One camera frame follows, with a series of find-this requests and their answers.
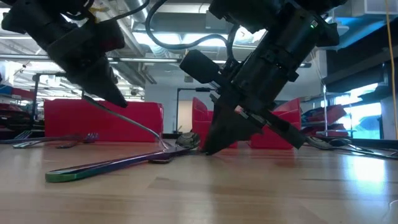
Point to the grey wall vent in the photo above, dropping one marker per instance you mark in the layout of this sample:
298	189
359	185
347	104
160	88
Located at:
188	79

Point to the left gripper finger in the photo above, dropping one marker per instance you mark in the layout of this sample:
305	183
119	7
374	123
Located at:
102	87

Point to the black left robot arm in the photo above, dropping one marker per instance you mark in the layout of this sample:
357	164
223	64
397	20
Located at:
25	15

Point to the metal shelf rack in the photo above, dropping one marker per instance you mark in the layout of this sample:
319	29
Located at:
325	102

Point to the silver spoon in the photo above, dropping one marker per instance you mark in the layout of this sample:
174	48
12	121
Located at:
188	140

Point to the silver spiral ceiling duct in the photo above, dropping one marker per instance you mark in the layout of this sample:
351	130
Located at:
133	73

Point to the long ceiling light bar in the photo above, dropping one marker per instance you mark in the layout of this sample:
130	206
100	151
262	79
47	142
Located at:
146	59

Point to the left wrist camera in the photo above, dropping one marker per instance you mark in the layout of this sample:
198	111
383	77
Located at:
112	35

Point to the red plastic bin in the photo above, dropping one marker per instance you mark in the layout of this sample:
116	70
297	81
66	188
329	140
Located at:
290	115
140	121
200	118

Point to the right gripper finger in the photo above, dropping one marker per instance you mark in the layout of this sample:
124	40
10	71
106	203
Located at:
227	130
280	130

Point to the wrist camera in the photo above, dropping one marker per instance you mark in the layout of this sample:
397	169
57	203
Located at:
112	35
199	67

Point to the shelf with red bins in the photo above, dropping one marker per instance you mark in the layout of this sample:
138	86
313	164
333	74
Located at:
18	93

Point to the stacked red storage bins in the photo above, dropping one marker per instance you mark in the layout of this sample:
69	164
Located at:
329	113

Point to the rainbow iridescent knife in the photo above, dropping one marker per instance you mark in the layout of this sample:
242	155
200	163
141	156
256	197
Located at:
93	169

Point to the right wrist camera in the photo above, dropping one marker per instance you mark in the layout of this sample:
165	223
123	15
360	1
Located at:
199	67

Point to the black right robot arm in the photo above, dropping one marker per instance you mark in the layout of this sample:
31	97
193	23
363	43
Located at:
304	28

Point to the bright blue window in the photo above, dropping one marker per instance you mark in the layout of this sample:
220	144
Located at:
367	121

